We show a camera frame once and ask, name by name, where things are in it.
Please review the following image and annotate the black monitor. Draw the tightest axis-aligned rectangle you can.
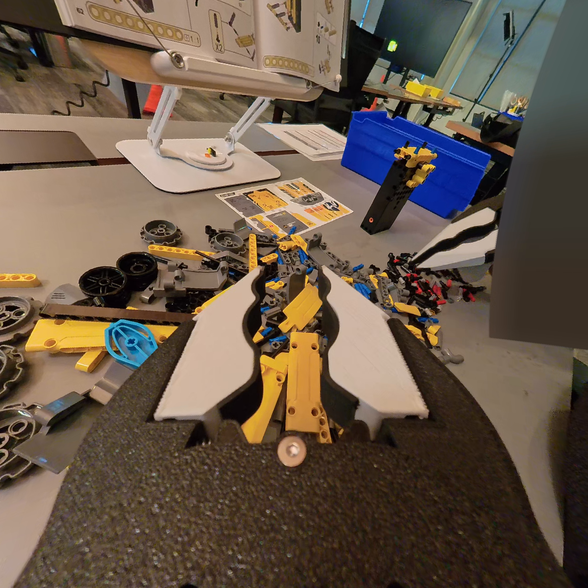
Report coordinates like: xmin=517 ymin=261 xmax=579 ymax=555
xmin=373 ymin=0 xmax=474 ymax=79

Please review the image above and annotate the black panel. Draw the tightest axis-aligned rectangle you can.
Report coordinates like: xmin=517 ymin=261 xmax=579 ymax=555
xmin=0 ymin=0 xmax=62 ymax=28

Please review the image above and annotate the yellow grey sticker sheet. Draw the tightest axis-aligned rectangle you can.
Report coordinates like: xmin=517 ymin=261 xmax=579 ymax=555
xmin=216 ymin=178 xmax=353 ymax=236

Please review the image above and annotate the long black beam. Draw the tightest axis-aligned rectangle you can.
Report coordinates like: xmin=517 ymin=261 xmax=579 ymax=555
xmin=40 ymin=303 xmax=194 ymax=324

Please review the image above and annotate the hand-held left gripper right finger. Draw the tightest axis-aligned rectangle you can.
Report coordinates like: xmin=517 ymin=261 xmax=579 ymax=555
xmin=318 ymin=266 xmax=431 ymax=439

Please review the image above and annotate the black bag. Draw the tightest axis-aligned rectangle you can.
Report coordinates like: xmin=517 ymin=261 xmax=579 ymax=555
xmin=480 ymin=111 xmax=522 ymax=144

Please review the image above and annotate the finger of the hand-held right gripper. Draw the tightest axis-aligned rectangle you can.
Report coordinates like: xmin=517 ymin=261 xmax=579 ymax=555
xmin=410 ymin=229 xmax=499 ymax=273
xmin=415 ymin=207 xmax=501 ymax=259

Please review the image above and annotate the white printed paper sheet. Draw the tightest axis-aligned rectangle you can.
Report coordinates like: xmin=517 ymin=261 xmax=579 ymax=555
xmin=257 ymin=122 xmax=347 ymax=161

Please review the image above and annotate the light blue building piece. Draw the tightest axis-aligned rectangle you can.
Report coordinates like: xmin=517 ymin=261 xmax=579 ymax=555
xmin=105 ymin=319 xmax=159 ymax=370

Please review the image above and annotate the pile of black red pins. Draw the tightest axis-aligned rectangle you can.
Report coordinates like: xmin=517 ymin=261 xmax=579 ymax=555
xmin=386 ymin=250 xmax=488 ymax=306

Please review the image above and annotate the black yellow assembled model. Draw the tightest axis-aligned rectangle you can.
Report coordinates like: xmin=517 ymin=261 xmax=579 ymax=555
xmin=360 ymin=141 xmax=438 ymax=236

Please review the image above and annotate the small grey sprocket wheel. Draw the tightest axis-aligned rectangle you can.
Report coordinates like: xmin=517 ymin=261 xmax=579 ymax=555
xmin=210 ymin=232 xmax=246 ymax=254
xmin=140 ymin=220 xmax=182 ymax=244

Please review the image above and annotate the wooden office desk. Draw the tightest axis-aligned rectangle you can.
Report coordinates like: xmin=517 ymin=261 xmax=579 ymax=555
xmin=446 ymin=120 xmax=515 ymax=157
xmin=363 ymin=83 xmax=462 ymax=125

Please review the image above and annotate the open instruction booklet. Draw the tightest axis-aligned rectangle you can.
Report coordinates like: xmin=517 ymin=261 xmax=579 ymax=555
xmin=54 ymin=0 xmax=350 ymax=92

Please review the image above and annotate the orange traffic cone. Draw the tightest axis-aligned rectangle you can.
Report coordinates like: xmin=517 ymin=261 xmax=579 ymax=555
xmin=143 ymin=85 xmax=166 ymax=118

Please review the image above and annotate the pile of yellow grey building pieces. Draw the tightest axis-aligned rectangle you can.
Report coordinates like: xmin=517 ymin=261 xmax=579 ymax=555
xmin=73 ymin=224 xmax=465 ymax=445

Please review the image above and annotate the large grey sprocket wheel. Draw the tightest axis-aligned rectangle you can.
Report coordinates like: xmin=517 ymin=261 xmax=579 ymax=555
xmin=0 ymin=345 xmax=26 ymax=400
xmin=0 ymin=296 xmax=37 ymax=343
xmin=0 ymin=403 xmax=49 ymax=488

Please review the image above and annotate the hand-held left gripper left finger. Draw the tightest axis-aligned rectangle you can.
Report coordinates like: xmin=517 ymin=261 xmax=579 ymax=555
xmin=153 ymin=266 xmax=267 ymax=439

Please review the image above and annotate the blue storage bin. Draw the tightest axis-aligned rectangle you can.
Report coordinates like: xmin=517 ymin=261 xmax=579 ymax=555
xmin=341 ymin=111 xmax=491 ymax=220

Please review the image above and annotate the dark grey flat panel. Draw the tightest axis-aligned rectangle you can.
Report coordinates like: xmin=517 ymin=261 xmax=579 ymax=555
xmin=14 ymin=390 xmax=90 ymax=474

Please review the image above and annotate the grey desk cable cover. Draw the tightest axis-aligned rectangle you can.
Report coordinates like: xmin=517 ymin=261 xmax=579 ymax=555
xmin=0 ymin=130 xmax=98 ymax=166

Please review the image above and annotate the coiled black cable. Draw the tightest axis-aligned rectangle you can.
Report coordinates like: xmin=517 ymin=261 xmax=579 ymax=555
xmin=51 ymin=69 xmax=111 ymax=116

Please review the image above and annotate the black tire wheel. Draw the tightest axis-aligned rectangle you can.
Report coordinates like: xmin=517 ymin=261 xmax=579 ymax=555
xmin=78 ymin=266 xmax=128 ymax=306
xmin=116 ymin=252 xmax=158 ymax=290

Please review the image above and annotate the long yellow panel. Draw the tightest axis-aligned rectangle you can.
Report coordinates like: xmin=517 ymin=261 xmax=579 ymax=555
xmin=25 ymin=318 xmax=180 ymax=354

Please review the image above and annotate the white book stand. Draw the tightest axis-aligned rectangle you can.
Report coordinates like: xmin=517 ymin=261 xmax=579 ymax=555
xmin=85 ymin=43 xmax=343 ymax=194

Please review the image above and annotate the grey wedge panel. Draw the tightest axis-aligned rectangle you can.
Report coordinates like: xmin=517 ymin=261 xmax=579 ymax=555
xmin=46 ymin=283 xmax=85 ymax=306

